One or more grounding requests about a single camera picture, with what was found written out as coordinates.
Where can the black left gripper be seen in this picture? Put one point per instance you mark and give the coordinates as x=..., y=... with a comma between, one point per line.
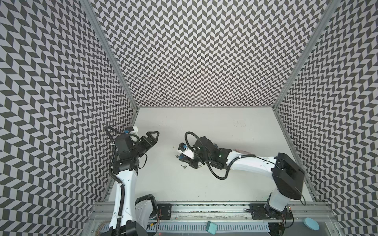
x=151, y=140

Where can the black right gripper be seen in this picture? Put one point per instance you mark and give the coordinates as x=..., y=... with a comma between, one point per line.
x=192, y=159

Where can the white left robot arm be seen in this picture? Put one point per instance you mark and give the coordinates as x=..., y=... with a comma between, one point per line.
x=131, y=216

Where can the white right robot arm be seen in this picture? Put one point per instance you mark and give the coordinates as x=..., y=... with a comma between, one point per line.
x=287, y=175

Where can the pink pencil sharpener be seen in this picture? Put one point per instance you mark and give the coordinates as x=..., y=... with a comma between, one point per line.
x=243, y=152

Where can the teal square block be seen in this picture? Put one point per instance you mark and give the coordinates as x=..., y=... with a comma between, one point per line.
x=211, y=228

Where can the light blue oval object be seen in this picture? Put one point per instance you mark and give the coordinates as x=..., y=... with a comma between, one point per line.
x=311, y=224

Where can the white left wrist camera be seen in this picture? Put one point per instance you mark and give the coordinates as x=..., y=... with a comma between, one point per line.
x=131, y=130

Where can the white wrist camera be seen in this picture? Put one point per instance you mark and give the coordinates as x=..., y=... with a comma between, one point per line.
x=184, y=149
x=131, y=130

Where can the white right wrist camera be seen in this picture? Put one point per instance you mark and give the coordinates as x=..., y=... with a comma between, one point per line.
x=184, y=149

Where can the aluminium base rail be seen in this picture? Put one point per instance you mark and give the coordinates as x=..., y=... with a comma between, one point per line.
x=238, y=211

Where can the aluminium left corner post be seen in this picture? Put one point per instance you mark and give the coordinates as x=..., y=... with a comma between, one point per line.
x=93, y=20

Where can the aluminium corner post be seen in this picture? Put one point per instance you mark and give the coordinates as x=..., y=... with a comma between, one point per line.
x=93, y=20
x=329, y=11

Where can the aluminium right corner post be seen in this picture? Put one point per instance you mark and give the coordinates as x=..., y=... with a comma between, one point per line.
x=329, y=11

